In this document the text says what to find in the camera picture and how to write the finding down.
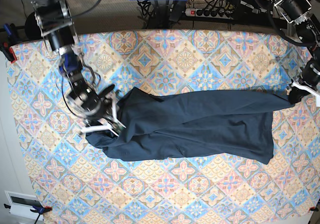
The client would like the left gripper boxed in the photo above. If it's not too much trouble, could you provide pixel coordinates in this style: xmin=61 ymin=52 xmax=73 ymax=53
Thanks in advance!
xmin=288 ymin=60 xmax=320 ymax=104

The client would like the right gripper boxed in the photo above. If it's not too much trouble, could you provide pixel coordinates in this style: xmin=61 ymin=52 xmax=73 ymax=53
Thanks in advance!
xmin=78 ymin=83 xmax=119 ymax=134

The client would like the dark navy t-shirt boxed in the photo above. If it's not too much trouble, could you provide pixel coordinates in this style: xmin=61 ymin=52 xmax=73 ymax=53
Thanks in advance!
xmin=86 ymin=88 xmax=291 ymax=164

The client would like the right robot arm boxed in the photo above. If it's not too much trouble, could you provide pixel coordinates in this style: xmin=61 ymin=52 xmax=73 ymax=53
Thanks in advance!
xmin=32 ymin=0 xmax=125 ymax=136

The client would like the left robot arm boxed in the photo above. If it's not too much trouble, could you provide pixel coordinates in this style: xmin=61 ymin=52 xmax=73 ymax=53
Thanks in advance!
xmin=255 ymin=0 xmax=320 ymax=106

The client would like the patterned colourful tablecloth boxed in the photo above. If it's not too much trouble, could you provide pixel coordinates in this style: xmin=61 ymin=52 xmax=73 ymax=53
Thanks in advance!
xmin=6 ymin=30 xmax=320 ymax=224

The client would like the black round object top-right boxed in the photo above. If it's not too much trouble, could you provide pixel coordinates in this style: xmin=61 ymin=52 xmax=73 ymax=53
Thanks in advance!
xmin=295 ymin=0 xmax=312 ymax=17

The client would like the black round stool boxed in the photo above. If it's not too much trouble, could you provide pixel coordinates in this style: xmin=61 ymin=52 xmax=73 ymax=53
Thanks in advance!
xmin=24 ymin=12 xmax=42 ymax=40

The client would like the blue orange clamp bottom-left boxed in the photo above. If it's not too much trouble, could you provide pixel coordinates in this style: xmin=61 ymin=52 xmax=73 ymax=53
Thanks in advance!
xmin=4 ymin=204 xmax=52 ymax=224

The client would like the orange clamp bottom-right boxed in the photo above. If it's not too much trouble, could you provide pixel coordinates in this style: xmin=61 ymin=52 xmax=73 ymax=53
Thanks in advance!
xmin=309 ymin=207 xmax=319 ymax=212

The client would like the blue orange clamp top-left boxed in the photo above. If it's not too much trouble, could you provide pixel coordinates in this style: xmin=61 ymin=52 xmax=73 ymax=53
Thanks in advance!
xmin=0 ymin=23 xmax=18 ymax=63

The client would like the white power strip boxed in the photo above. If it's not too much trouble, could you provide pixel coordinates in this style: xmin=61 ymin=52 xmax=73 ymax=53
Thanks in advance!
xmin=184 ymin=8 xmax=232 ymax=19

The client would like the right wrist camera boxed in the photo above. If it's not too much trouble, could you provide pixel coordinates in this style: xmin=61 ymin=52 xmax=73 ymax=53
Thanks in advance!
xmin=110 ymin=121 xmax=126 ymax=135

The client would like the white wall vent panel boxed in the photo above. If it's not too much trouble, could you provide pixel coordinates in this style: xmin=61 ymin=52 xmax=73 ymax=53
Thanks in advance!
xmin=5 ymin=191 xmax=41 ymax=221

